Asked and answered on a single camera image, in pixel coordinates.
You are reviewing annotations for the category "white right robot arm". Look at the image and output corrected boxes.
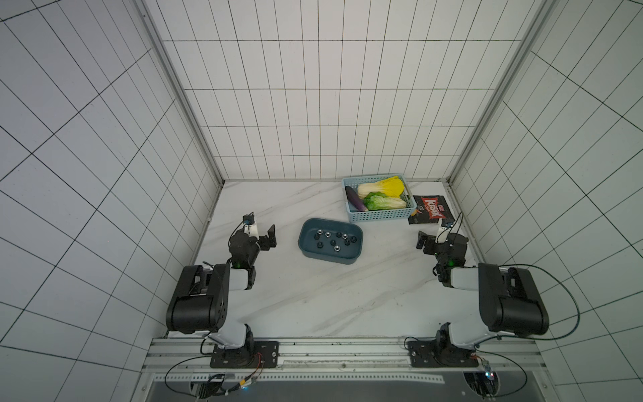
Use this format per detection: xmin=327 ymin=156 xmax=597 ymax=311
xmin=416 ymin=231 xmax=549 ymax=353

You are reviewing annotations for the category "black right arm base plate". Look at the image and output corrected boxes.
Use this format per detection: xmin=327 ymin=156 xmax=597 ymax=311
xmin=404 ymin=323 xmax=479 ymax=369

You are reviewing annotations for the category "purple eggplant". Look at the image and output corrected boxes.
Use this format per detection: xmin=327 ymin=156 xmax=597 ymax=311
xmin=344 ymin=186 xmax=368 ymax=212

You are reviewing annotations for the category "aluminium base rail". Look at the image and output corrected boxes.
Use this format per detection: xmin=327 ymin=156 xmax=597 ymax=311
xmin=133 ymin=338 xmax=559 ymax=401

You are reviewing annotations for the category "green lettuce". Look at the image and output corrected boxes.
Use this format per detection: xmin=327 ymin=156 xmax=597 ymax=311
xmin=363 ymin=192 xmax=407 ymax=211

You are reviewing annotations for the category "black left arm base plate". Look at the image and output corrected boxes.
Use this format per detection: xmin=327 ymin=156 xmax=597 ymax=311
xmin=209 ymin=341 xmax=280 ymax=370

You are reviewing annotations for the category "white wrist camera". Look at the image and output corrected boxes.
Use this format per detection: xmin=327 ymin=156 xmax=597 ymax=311
xmin=435 ymin=219 xmax=456 ymax=244
xmin=243 ymin=212 xmax=260 ymax=239

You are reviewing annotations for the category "light blue perforated basket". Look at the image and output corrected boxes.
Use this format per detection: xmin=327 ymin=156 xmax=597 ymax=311
xmin=342 ymin=174 xmax=417 ymax=222

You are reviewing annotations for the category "yellow napa cabbage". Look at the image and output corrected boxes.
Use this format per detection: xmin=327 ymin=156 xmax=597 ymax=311
xmin=358 ymin=176 xmax=405 ymax=199

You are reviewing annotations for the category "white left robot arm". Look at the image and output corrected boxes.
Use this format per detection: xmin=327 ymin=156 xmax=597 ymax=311
xmin=166 ymin=217 xmax=277 ymax=349

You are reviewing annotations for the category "black Kray chips bag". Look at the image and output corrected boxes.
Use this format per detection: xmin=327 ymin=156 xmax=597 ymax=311
xmin=408 ymin=195 xmax=455 ymax=224

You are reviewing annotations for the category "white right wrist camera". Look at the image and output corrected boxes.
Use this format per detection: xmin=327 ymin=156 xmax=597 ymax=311
xmin=435 ymin=219 xmax=456 ymax=244

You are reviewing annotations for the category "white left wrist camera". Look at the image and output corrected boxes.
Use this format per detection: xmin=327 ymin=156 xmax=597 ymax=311
xmin=243 ymin=212 xmax=260 ymax=239

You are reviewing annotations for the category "dark teal storage box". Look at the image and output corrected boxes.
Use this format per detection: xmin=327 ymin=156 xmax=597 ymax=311
xmin=298 ymin=218 xmax=363 ymax=265

